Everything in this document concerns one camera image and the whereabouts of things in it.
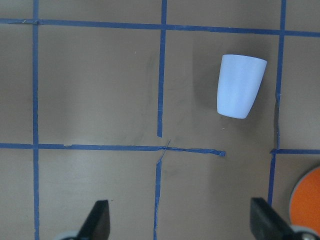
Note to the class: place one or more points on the orange can with silver lid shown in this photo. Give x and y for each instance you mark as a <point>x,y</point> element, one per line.
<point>304,204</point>

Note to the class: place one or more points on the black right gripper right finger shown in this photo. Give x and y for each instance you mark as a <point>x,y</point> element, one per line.
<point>266,224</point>

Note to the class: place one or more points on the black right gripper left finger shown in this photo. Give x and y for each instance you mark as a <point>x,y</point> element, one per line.
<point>97,225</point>

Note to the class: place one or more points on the light blue plastic cup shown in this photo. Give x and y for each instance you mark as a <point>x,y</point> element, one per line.
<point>240,77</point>

